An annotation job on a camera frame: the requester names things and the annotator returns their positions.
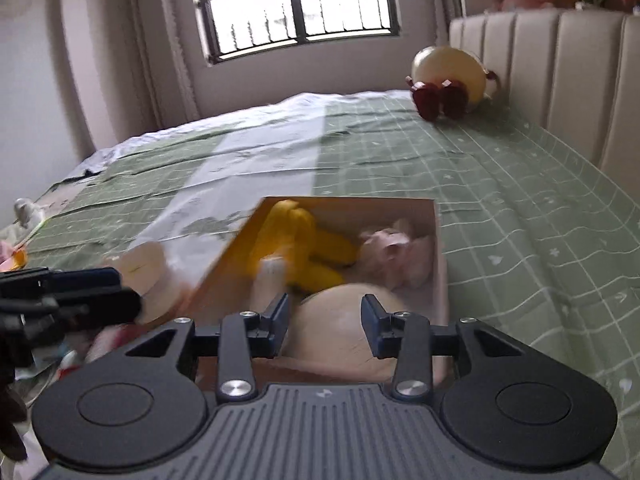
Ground barred window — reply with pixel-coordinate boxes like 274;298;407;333
186;0;402;65

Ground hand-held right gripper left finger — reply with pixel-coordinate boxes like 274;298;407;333
127;292;291;403

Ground beige padded headboard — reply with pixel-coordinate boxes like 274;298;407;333
448;6;640;188

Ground beige round plush toy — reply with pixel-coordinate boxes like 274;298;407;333
279;283;451;387

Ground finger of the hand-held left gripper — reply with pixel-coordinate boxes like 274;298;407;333
42;287;142;333
47;267;124;293

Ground cream plush toy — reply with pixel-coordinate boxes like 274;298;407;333
102;242;192;324

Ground green checked bedsheet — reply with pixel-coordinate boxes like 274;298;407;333
0;90;640;480

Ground cream egg plush red feet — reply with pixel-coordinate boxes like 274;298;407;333
405;46;502;122

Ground cardboard box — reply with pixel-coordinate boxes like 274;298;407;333
167;196;458;387

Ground small white toy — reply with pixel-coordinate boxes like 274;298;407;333
12;198;47;227

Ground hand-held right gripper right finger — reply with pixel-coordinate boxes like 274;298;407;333
361;294;530;402

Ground yellow plush toy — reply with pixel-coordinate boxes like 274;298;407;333
250;200;359;294

